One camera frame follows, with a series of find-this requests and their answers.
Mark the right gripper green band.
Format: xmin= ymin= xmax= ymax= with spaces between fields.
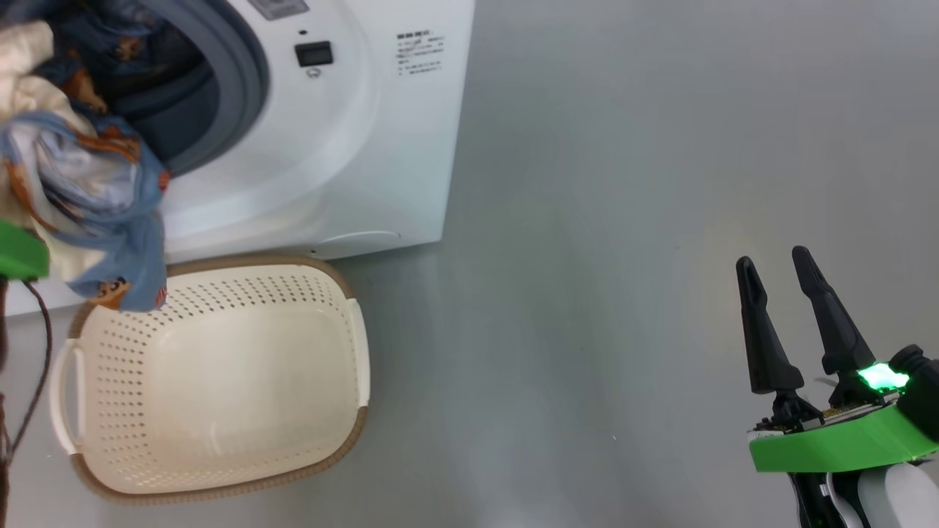
xmin=736 ymin=246 xmax=939 ymax=474

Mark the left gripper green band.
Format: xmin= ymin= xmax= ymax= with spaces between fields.
xmin=0 ymin=220 xmax=51 ymax=281

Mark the cream and blue bear garment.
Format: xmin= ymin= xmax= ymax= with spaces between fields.
xmin=0 ymin=21 xmax=172 ymax=313

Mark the cream perforated laundry basket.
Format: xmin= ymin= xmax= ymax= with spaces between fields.
xmin=50 ymin=254 xmax=371 ymax=505

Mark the white front-load washing machine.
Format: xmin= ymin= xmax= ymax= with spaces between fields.
xmin=0 ymin=0 xmax=476 ymax=318

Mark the grey warning sticker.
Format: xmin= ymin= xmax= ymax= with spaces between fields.
xmin=248 ymin=0 xmax=310 ymax=21

